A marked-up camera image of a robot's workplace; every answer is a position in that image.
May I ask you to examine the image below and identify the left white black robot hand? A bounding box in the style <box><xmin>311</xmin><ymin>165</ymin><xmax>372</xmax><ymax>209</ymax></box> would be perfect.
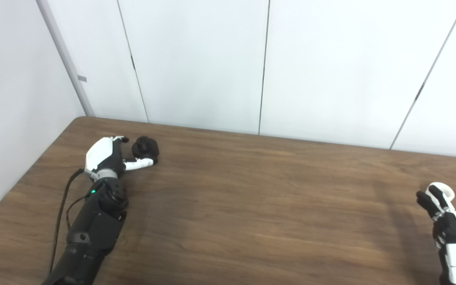
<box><xmin>84</xmin><ymin>136</ymin><xmax>159</xmax><ymax>173</ymax></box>

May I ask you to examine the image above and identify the round black plastic part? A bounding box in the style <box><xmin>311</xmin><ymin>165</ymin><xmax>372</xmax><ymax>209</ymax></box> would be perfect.
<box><xmin>132</xmin><ymin>136</ymin><xmax>160</xmax><ymax>165</ymax></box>

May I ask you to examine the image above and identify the grey wall corner strip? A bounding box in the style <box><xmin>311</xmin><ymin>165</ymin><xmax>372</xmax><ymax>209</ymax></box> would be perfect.
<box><xmin>36</xmin><ymin>0</ymin><xmax>95</xmax><ymax>118</ymax></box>

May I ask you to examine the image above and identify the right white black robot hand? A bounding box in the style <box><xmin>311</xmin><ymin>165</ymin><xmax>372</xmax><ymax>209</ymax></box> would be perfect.
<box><xmin>416</xmin><ymin>185</ymin><xmax>456</xmax><ymax>285</ymax></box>

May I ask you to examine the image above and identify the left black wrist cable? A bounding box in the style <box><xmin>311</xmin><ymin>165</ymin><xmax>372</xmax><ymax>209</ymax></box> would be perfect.
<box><xmin>49</xmin><ymin>168</ymin><xmax>95</xmax><ymax>274</ymax></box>

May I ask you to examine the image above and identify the white plastic ring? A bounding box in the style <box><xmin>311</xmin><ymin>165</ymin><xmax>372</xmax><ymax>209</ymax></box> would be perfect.
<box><xmin>426</xmin><ymin>182</ymin><xmax>456</xmax><ymax>203</ymax></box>

